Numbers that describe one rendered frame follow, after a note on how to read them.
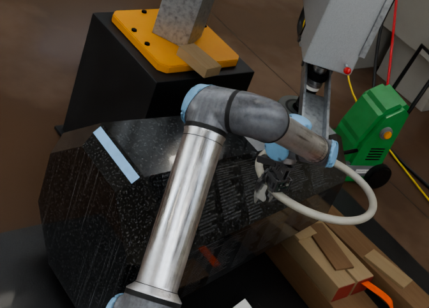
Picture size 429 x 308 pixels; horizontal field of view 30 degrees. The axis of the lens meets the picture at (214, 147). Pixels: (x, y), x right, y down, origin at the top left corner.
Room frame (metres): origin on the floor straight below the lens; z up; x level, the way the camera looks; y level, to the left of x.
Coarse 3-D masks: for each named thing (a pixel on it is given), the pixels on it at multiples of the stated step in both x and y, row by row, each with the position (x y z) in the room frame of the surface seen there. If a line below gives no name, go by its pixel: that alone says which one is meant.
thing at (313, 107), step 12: (300, 36) 3.35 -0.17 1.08; (324, 84) 3.18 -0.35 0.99; (300, 96) 3.03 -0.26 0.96; (312, 96) 3.07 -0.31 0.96; (324, 96) 3.10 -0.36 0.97; (300, 108) 2.95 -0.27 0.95; (312, 108) 3.00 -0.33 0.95; (324, 108) 3.02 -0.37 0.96; (312, 120) 2.94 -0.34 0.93; (324, 120) 2.95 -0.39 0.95; (324, 132) 2.87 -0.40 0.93
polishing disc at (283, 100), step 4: (284, 96) 3.22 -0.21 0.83; (288, 96) 3.24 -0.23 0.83; (292, 96) 3.25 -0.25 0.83; (296, 96) 3.26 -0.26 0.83; (280, 100) 3.17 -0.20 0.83; (284, 100) 3.19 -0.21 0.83; (288, 100) 3.20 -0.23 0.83; (292, 100) 3.22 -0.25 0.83; (296, 100) 3.23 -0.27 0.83; (284, 104) 3.15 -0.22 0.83; (288, 104) 3.17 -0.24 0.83; (292, 104) 3.18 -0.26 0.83; (288, 108) 3.13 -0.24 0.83; (292, 108) 3.14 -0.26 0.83; (292, 112) 3.11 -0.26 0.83; (296, 112) 3.13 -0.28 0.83
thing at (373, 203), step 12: (348, 168) 2.72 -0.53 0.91; (360, 180) 2.67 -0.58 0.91; (372, 192) 2.60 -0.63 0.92; (288, 204) 2.30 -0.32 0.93; (300, 204) 2.31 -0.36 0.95; (372, 204) 2.51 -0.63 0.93; (312, 216) 2.29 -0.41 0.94; (324, 216) 2.30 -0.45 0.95; (336, 216) 2.32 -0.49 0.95; (360, 216) 2.38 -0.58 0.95; (372, 216) 2.44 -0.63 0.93
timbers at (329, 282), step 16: (288, 240) 3.06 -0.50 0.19; (304, 240) 3.05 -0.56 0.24; (336, 240) 3.14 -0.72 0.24; (304, 256) 2.98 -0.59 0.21; (320, 256) 2.98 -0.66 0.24; (352, 256) 3.07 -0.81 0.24; (320, 272) 2.90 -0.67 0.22; (336, 272) 2.91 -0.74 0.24; (352, 272) 2.96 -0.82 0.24; (368, 272) 3.00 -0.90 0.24; (320, 288) 2.87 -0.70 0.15; (336, 288) 2.82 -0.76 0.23; (352, 288) 2.91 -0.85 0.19
